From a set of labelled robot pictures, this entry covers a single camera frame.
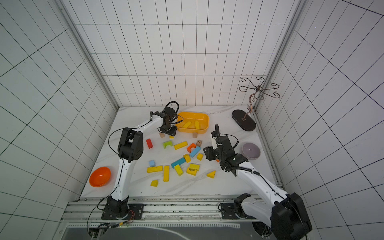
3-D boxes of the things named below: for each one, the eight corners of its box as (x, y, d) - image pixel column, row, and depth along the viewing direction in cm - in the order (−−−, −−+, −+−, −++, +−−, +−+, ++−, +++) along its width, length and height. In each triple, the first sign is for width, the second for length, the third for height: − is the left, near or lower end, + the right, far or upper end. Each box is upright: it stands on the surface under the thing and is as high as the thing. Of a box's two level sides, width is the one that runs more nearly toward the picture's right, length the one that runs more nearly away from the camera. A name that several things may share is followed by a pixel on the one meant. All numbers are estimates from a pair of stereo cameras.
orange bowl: (90, 187, 82) (85, 185, 79) (98, 169, 89) (93, 166, 85) (109, 187, 82) (105, 185, 79) (115, 169, 89) (112, 166, 85)
